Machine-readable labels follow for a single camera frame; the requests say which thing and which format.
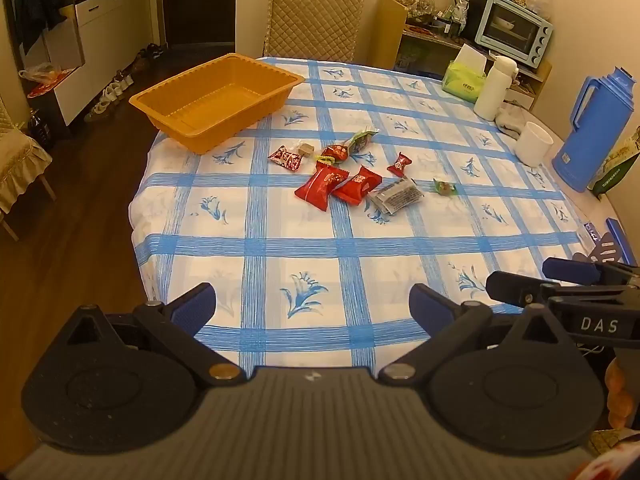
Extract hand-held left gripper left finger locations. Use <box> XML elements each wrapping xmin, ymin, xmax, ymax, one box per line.
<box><xmin>64</xmin><ymin>282</ymin><xmax>246</xmax><ymax>389</ymax></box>

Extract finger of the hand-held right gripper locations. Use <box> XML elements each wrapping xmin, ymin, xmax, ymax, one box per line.
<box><xmin>486</xmin><ymin>271</ymin><xmax>566</xmax><ymax>309</ymax></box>
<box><xmin>542</xmin><ymin>257</ymin><xmax>640</xmax><ymax>287</ymax></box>

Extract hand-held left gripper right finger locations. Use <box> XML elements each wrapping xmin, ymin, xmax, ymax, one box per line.
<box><xmin>377</xmin><ymin>284</ymin><xmax>576</xmax><ymax>387</ymax></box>

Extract silver snack packet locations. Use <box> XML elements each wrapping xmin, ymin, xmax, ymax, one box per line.
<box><xmin>369</xmin><ymin>178</ymin><xmax>426</xmax><ymax>214</ymax></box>

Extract large red snack packet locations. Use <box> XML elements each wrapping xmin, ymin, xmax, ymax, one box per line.
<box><xmin>294</xmin><ymin>162</ymin><xmax>349</xmax><ymax>211</ymax></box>
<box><xmin>331</xmin><ymin>165</ymin><xmax>383</xmax><ymax>206</ymax></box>

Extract red cartoon-face candy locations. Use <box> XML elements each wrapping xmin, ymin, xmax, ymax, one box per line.
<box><xmin>387</xmin><ymin>152</ymin><xmax>413</xmax><ymax>177</ymax></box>

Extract red striped candy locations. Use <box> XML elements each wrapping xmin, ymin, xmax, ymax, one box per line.
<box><xmin>268</xmin><ymin>145</ymin><xmax>304</xmax><ymax>171</ymax></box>

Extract green snack packet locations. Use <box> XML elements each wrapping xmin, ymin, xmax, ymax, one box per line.
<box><xmin>347</xmin><ymin>129</ymin><xmax>379</xmax><ymax>155</ymax></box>

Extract orange plastic tray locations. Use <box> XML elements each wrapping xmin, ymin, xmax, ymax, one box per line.
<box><xmin>129</xmin><ymin>53</ymin><xmax>306</xmax><ymax>155</ymax></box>

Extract person's right hand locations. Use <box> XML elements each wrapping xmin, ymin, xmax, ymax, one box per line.
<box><xmin>602</xmin><ymin>357</ymin><xmax>640</xmax><ymax>431</ymax></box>

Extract green and white bag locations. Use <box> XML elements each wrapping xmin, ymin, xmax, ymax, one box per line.
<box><xmin>587</xmin><ymin>125</ymin><xmax>640</xmax><ymax>198</ymax></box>

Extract blue checked tablecloth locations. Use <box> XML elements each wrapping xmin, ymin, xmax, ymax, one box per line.
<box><xmin>129</xmin><ymin>56</ymin><xmax>640</xmax><ymax>377</ymax></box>

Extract white cup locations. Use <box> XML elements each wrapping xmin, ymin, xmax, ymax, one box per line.
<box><xmin>515</xmin><ymin>121</ymin><xmax>555</xmax><ymax>167</ymax></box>

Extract blue thermos jug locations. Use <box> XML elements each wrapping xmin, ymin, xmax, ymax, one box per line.
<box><xmin>551</xmin><ymin>67</ymin><xmax>640</xmax><ymax>193</ymax></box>

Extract grey cloth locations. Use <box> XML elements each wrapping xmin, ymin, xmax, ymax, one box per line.
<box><xmin>494</xmin><ymin>102</ymin><xmax>531</xmax><ymax>138</ymax></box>

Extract white bottle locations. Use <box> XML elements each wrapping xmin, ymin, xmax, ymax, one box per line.
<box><xmin>473</xmin><ymin>55</ymin><xmax>519</xmax><ymax>121</ymax></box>

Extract green tissue pack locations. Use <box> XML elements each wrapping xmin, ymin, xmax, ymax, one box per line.
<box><xmin>441</xmin><ymin>44</ymin><xmax>488</xmax><ymax>103</ymax></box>

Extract row of shoes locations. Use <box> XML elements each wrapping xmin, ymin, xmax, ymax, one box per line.
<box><xmin>84</xmin><ymin>42</ymin><xmax>166</xmax><ymax>122</ymax></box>

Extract beige frilled chair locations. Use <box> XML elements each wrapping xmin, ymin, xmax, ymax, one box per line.
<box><xmin>0</xmin><ymin>95</ymin><xmax>53</xmax><ymax>241</ymax></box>

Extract light blue toaster oven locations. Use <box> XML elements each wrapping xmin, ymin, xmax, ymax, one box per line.
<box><xmin>472</xmin><ymin>0</ymin><xmax>555</xmax><ymax>69</ymax></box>

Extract wooden shelf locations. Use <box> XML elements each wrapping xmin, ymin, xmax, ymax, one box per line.
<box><xmin>375</xmin><ymin>0</ymin><xmax>553</xmax><ymax>111</ymax></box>

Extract plastic bag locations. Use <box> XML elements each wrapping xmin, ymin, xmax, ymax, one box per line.
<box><xmin>19</xmin><ymin>62</ymin><xmax>63</xmax><ymax>85</ymax></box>

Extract yellow cardboard box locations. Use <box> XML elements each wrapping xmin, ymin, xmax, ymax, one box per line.
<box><xmin>375</xmin><ymin>0</ymin><xmax>408</xmax><ymax>68</ymax></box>

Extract orange lid jar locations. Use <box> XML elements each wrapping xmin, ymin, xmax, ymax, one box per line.
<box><xmin>406</xmin><ymin>0</ymin><xmax>435</xmax><ymax>23</ymax></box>

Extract dark wooden door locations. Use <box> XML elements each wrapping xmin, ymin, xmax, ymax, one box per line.
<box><xmin>150</xmin><ymin>0</ymin><xmax>236</xmax><ymax>48</ymax></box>

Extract white drawer cabinet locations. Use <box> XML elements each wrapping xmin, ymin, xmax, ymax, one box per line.
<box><xmin>50</xmin><ymin>0</ymin><xmax>166</xmax><ymax>126</ymax></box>

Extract beige quilted chair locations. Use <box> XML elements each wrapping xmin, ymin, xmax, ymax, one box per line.
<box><xmin>262</xmin><ymin>0</ymin><xmax>366</xmax><ymax>63</ymax></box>

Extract dark hanging clothes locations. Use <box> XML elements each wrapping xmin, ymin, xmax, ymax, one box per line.
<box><xmin>10</xmin><ymin>0</ymin><xmax>68</xmax><ymax>56</ymax></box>

